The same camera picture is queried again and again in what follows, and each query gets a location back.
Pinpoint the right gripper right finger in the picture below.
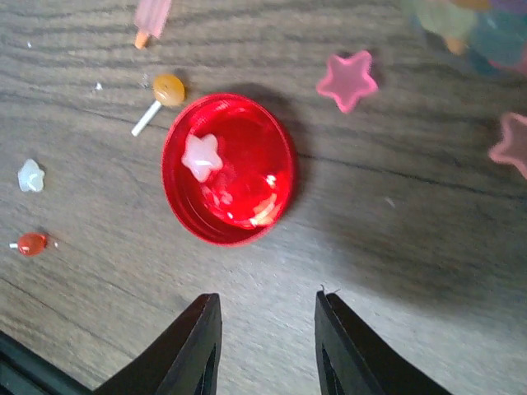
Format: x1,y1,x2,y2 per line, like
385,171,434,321
315,290,450,395

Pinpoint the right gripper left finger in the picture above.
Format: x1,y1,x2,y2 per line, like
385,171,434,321
93,293,222,395

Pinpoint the red round lid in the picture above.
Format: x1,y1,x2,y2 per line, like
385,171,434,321
161,93,297,246

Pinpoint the clear plastic jar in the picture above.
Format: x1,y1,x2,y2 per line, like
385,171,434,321
401,1,526,78

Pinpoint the red lollipop on table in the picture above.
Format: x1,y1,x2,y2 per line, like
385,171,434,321
9,232,48,257

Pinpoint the white star candy in lid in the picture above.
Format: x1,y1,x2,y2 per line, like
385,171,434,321
181,134,223,183

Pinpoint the white star candy on table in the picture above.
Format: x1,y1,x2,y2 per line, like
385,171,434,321
17,159,45,193

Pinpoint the pink star candy right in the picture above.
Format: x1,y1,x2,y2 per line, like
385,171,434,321
488,112,527,179

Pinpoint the orange lollipop near lid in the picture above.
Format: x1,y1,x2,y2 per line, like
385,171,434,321
131,74,185,137

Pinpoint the pink star candy on table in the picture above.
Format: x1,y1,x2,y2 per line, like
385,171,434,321
316,50,379,114

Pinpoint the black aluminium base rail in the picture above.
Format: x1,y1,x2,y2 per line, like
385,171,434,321
1,332,92,395

